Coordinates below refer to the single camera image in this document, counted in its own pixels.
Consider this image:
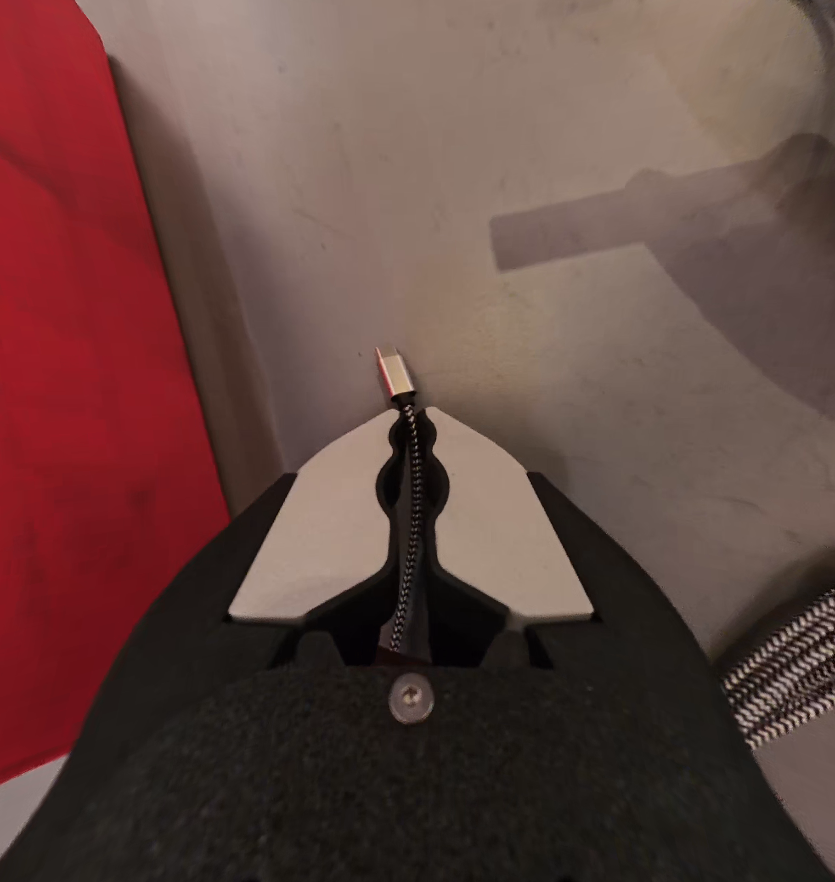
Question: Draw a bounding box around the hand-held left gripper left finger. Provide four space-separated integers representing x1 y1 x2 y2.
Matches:
228 408 410 668

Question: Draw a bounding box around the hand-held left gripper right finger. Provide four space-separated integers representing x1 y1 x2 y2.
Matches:
421 407 595 668

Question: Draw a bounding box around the striped braided cable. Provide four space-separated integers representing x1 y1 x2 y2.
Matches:
375 341 835 752

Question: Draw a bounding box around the red plastic bin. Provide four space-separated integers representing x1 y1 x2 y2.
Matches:
0 0 232 793

